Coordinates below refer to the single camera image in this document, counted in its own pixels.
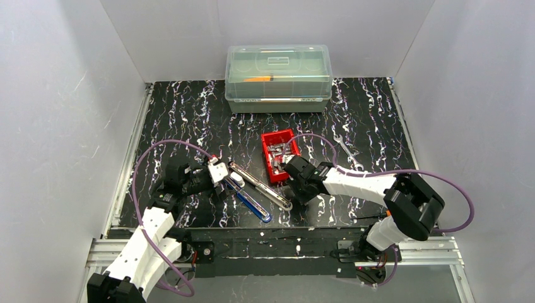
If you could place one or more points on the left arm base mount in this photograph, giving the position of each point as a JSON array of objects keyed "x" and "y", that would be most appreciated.
[{"x": 196, "y": 252}]

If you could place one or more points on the black silver stapler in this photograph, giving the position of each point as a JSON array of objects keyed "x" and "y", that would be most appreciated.
[{"x": 271, "y": 194}]

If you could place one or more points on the orange tool inside box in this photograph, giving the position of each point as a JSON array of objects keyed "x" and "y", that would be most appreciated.
[{"x": 259, "y": 79}]

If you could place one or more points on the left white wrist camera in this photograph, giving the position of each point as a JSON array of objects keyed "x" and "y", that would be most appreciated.
[{"x": 217, "y": 170}]

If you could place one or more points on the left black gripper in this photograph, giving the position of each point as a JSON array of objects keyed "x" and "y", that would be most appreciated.
[{"x": 213, "y": 186}]

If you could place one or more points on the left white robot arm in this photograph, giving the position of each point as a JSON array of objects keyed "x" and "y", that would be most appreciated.
[{"x": 155, "y": 245}]

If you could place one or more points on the silver open-end wrench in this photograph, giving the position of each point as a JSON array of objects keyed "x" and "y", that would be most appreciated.
[{"x": 339, "y": 140}]

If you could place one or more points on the blue stapler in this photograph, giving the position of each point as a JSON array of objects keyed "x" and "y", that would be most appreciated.
[{"x": 258, "y": 210}]

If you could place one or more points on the clear plastic storage box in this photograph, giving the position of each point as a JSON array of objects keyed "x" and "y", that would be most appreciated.
[{"x": 302, "y": 78}]

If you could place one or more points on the pile of staple strips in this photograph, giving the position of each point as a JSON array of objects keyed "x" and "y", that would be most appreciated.
[{"x": 277, "y": 154}]

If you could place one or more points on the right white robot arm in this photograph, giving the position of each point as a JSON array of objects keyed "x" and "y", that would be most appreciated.
[{"x": 413, "y": 205}]

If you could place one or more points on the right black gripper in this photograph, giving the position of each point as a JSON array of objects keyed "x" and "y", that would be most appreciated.
[{"x": 296, "y": 177}]

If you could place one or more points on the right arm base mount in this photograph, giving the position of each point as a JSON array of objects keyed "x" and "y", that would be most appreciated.
[{"x": 348, "y": 251}]

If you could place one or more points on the red plastic bin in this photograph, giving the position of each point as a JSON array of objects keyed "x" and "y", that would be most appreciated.
[{"x": 273, "y": 144}]

